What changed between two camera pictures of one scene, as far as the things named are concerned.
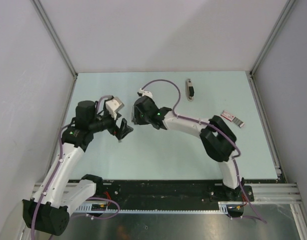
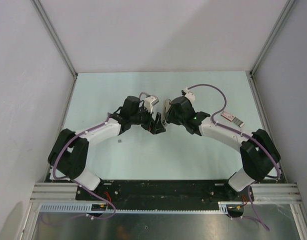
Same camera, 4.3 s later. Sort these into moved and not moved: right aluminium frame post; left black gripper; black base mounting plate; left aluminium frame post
Moved: left black gripper
Not moved: left aluminium frame post; black base mounting plate; right aluminium frame post
